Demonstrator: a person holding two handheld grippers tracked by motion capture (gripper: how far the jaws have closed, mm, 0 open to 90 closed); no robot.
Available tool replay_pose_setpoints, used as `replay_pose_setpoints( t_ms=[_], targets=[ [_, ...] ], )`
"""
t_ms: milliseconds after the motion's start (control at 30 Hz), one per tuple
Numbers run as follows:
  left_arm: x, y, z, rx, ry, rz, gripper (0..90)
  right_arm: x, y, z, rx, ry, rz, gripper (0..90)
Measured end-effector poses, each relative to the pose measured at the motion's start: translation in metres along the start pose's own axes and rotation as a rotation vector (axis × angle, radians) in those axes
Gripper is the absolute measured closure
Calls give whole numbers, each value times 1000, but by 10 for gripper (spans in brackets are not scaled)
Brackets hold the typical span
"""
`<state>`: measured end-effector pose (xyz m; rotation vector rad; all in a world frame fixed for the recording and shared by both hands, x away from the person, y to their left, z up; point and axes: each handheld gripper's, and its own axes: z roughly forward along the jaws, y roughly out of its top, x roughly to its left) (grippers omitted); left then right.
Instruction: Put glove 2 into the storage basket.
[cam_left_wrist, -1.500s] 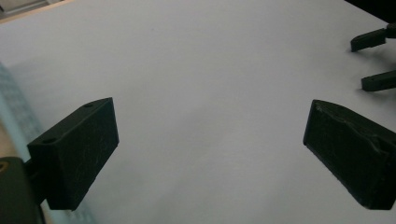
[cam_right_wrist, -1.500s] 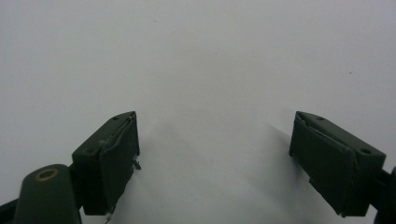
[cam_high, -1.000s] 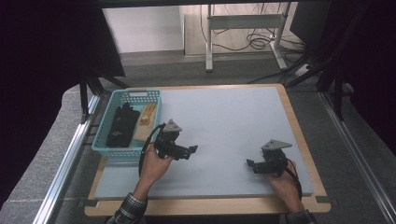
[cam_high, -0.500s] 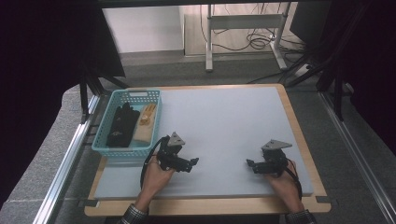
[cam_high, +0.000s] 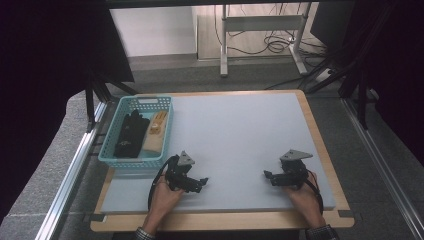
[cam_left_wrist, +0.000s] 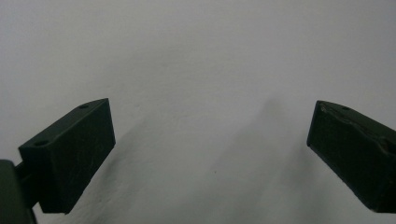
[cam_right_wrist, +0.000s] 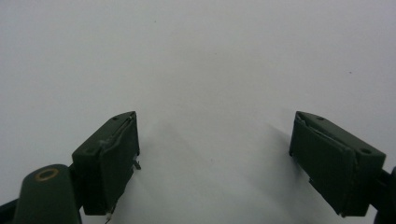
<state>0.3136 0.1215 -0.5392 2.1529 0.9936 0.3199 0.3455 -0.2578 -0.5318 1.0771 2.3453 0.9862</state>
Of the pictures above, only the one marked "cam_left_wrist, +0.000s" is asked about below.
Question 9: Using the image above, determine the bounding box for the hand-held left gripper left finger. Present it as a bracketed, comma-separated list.
[18, 98, 117, 215]

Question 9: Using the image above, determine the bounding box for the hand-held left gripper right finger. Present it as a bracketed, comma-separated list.
[305, 100, 396, 215]

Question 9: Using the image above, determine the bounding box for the grey foam mat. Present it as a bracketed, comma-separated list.
[0, 0, 396, 224]

